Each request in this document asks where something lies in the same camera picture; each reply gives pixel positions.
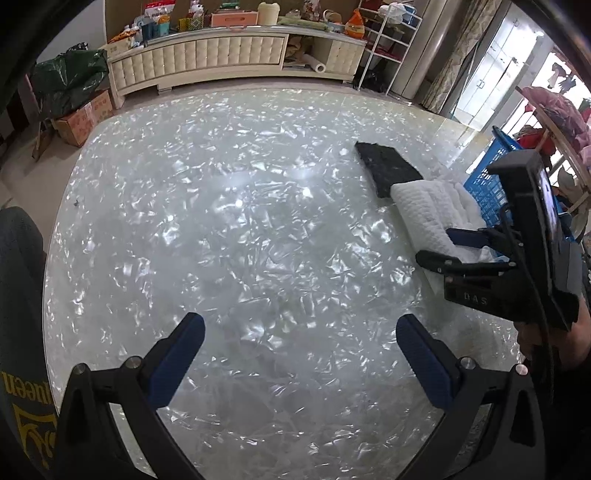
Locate cream tufted tv cabinet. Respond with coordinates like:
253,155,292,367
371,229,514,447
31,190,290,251
107,23,368,109

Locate white lace garment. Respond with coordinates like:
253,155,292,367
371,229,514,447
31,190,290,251
438,182,488,229

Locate white wire shelf rack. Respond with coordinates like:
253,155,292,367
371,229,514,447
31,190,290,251
353,0,423,93

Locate pink storage box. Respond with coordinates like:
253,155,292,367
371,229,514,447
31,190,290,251
211,10,259,31

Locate white garment with black band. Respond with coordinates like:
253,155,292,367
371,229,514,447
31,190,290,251
355,141,511,296

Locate dark green plastic bag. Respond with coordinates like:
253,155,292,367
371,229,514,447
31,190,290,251
30,44,112,121

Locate cardboard box with red print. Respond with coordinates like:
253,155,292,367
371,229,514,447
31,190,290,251
51,90,114,147

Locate orange packet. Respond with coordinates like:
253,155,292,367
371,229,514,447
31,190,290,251
345,10,366,40

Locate white standing air conditioner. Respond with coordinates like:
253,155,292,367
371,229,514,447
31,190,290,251
388,0,467,100

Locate wooden clothes drying rack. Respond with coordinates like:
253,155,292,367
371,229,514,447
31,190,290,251
515,85,591,217

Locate pink clothes pile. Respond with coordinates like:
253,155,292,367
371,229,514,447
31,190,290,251
522,85,591,160

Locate white paper roll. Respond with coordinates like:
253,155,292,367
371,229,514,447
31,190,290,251
300,53,326,75

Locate white plastic bag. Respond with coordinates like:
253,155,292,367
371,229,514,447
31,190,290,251
385,2,411,24

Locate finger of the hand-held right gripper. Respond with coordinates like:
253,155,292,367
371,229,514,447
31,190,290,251
46,312,206,480
445,225,514,253
416,249,519,278
395,314,556,480

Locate red white snack bag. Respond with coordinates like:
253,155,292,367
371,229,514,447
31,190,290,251
144,0,178,17

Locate blue plastic basket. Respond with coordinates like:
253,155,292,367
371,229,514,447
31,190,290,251
462,126,575,243

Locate person's right hand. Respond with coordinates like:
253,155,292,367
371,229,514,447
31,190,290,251
516,318,591,371

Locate beige patterned curtain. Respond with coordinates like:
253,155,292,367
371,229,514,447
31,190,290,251
422,0,502,114

